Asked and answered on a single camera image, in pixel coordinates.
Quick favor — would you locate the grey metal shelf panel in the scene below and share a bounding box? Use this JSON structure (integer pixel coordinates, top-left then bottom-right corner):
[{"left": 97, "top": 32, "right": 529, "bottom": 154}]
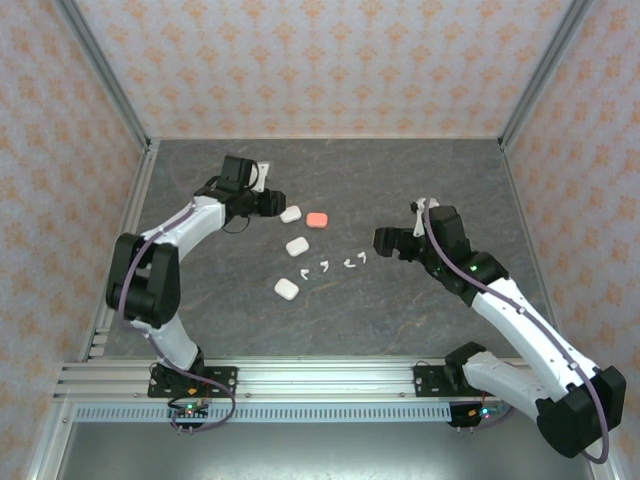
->
[{"left": 27, "top": 420, "right": 604, "bottom": 480}]

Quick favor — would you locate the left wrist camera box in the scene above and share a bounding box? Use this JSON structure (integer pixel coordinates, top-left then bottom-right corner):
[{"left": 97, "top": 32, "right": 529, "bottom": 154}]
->
[{"left": 249, "top": 160, "right": 272, "bottom": 194}]

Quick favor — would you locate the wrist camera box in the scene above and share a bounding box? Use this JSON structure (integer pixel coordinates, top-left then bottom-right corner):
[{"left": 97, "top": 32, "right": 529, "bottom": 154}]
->
[
  {"left": 249, "top": 160, "right": 272, "bottom": 194},
  {"left": 409, "top": 197, "right": 442, "bottom": 236}
]

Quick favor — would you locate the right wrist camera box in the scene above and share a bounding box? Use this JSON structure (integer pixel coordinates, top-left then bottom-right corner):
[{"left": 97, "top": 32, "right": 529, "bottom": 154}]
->
[{"left": 409, "top": 197, "right": 442, "bottom": 236}]

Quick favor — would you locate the aluminium side floor rail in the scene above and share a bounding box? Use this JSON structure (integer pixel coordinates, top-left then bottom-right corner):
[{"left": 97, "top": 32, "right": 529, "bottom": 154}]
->
[
  {"left": 79, "top": 139, "right": 162, "bottom": 362},
  {"left": 498, "top": 140, "right": 557, "bottom": 326}
]

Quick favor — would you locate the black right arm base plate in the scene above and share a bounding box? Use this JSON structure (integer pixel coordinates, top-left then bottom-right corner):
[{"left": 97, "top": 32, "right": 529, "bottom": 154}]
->
[{"left": 412, "top": 360, "right": 484, "bottom": 400}]

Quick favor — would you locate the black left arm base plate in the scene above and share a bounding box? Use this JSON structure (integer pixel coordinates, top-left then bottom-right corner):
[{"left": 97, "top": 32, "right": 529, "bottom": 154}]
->
[{"left": 147, "top": 364, "right": 239, "bottom": 399}]

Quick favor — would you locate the aluminium frame post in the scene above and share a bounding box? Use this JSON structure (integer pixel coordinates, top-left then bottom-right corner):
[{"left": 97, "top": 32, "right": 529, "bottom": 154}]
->
[
  {"left": 54, "top": 0, "right": 152, "bottom": 149},
  {"left": 498, "top": 0, "right": 596, "bottom": 150}
]

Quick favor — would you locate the aluminium mounting rail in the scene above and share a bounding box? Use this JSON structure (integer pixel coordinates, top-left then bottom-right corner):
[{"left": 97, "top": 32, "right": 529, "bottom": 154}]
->
[{"left": 53, "top": 357, "right": 534, "bottom": 402}]

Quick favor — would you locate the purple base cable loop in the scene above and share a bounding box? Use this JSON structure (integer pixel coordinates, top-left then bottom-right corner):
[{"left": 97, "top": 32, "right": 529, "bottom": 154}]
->
[{"left": 167, "top": 373, "right": 237, "bottom": 434}]

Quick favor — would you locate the perforated grey cable duct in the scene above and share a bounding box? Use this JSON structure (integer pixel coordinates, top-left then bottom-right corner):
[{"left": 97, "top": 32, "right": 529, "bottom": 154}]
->
[{"left": 74, "top": 404, "right": 512, "bottom": 424}]

